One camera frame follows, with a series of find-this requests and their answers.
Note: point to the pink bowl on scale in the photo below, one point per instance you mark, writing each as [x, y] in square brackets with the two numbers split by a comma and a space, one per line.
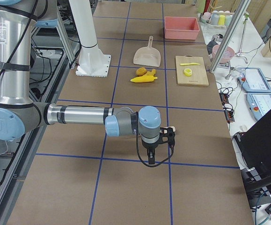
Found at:
[227, 55]

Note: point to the brown toy potato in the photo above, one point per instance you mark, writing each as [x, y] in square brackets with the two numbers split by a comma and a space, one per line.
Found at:
[141, 71]

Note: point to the lower blue teach pendant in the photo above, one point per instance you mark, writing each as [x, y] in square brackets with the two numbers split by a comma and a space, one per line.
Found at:
[259, 104]

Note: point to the yellow lemon slice toy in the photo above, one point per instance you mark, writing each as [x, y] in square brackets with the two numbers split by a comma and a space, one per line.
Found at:
[187, 72]

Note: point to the upper blue teach pendant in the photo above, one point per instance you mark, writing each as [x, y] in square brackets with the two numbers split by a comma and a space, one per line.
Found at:
[253, 80]

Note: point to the yellow plastic cup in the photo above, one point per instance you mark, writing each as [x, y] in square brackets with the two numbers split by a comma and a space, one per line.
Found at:
[221, 21]

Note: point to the tan toy ginger root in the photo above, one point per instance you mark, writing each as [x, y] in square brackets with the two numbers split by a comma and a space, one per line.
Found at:
[152, 72]

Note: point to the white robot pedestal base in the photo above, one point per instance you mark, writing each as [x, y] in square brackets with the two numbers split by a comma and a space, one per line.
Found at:
[92, 61]

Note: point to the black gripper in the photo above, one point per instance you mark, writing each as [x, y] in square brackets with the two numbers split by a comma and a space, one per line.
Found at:
[150, 146]

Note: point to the wooden cutting board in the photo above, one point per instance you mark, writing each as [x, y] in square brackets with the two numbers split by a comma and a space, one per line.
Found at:
[199, 76]

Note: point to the blue teach pendant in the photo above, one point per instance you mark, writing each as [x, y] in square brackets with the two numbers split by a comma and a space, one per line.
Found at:
[253, 80]
[259, 104]

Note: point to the pink plastic bin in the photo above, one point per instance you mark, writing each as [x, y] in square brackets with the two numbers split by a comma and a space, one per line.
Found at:
[184, 28]

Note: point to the yellow plastic knife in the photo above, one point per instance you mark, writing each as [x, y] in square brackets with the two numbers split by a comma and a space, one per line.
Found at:
[189, 64]

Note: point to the yellow toy corn cob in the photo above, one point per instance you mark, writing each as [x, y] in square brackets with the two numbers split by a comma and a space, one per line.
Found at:
[144, 79]

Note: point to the black monitor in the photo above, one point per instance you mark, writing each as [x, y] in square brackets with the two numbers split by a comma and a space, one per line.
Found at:
[255, 146]

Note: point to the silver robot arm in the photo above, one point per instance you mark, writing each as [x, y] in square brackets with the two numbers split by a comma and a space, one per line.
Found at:
[19, 114]

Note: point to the beige plastic dustpan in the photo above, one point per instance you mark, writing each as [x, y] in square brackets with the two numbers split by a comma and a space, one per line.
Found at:
[147, 56]

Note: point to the aluminium frame post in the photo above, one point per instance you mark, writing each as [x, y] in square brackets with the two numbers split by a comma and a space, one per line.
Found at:
[229, 33]

